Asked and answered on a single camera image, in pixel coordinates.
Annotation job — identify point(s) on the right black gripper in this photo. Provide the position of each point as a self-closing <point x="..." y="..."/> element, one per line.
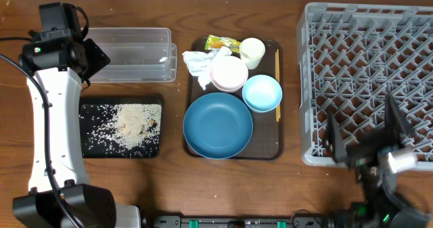
<point x="367" y="147"/>

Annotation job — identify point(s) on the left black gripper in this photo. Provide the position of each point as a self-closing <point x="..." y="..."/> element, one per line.
<point x="97" y="58"/>

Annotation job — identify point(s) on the rice food waste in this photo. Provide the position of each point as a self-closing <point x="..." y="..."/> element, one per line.
<point x="135" y="123"/>

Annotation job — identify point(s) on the light blue bowl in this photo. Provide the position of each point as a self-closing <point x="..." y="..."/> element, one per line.
<point x="262" y="93"/>

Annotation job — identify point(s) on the cream plastic cup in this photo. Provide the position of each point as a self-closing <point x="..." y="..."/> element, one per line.
<point x="251" y="52"/>

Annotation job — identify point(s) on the pink bowl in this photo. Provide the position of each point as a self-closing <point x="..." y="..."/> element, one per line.
<point x="228" y="73"/>

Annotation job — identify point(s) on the dark blue plate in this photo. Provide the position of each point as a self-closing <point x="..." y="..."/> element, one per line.
<point x="218" y="126"/>

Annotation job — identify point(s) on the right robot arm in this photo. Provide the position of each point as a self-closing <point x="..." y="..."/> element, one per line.
<point x="384" y="206"/>

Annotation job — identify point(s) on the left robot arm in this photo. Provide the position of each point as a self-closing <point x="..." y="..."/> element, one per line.
<point x="59" y="191"/>

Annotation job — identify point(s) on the grey dishwasher rack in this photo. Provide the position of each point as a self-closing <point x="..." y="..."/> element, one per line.
<point x="350" y="57"/>

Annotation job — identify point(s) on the clear plastic bin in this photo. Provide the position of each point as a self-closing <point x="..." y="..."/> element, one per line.
<point x="137" y="55"/>

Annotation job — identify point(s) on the black tray bin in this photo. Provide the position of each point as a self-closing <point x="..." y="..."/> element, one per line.
<point x="120" y="128"/>

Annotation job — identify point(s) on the crumpled white napkin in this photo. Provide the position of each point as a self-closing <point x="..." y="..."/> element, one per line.
<point x="198" y="63"/>

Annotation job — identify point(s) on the wooden chopstick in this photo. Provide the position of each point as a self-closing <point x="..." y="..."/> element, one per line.
<point x="276" y="62"/>

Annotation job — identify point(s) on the yellow green snack wrapper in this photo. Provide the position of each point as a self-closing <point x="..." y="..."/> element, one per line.
<point x="214" y="42"/>

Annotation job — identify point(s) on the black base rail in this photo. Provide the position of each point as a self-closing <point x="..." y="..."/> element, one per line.
<point x="236" y="222"/>

